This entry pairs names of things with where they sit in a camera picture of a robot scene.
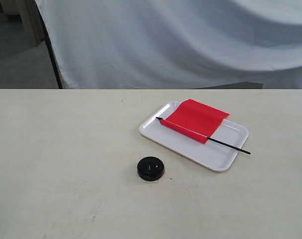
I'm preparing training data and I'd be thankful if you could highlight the white rectangular plastic tray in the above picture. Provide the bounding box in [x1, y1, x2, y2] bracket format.
[139, 101, 249, 172]

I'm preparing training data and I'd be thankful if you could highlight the wooden furniture in background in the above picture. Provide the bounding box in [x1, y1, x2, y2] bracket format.
[0, 0, 44, 47]

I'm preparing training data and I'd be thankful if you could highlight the black round flag base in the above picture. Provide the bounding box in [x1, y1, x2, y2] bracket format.
[137, 156, 165, 182]

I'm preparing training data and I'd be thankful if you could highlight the black backdrop stand pole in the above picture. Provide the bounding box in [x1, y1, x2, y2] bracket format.
[35, 1, 64, 89]

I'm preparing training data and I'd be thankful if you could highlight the red flag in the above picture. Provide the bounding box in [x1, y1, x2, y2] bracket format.
[156, 99, 251, 154]

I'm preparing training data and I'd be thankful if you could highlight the white backdrop cloth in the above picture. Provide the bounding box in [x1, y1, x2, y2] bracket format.
[36, 0, 302, 89]

